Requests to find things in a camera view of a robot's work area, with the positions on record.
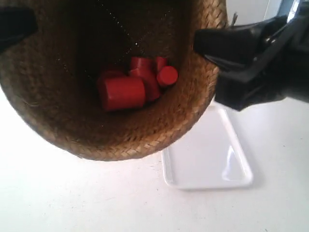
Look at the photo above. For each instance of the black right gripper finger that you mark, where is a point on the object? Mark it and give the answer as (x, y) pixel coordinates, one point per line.
(240, 42)
(238, 87)

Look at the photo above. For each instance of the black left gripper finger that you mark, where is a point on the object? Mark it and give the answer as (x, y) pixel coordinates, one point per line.
(16, 24)

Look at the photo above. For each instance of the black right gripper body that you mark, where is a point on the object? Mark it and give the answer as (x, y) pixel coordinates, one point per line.
(287, 76)

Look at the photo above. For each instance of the brown woven wicker basket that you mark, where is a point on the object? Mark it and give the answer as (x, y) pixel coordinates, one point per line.
(49, 77)

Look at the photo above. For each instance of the small red cylinder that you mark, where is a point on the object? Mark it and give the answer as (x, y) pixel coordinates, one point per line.
(167, 76)

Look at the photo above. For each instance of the red cylinder far back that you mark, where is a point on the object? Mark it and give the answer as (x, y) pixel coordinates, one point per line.
(160, 62)

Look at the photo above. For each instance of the red cylinder in middle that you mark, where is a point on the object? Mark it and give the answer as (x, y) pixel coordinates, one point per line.
(151, 85)

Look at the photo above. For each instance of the red cylinder at back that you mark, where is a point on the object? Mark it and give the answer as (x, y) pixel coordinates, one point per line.
(141, 63)

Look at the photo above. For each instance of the large red cylinder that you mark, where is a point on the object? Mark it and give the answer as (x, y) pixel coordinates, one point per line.
(121, 92)

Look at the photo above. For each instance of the white rectangular plastic tray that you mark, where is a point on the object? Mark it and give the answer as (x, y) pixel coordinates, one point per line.
(209, 156)

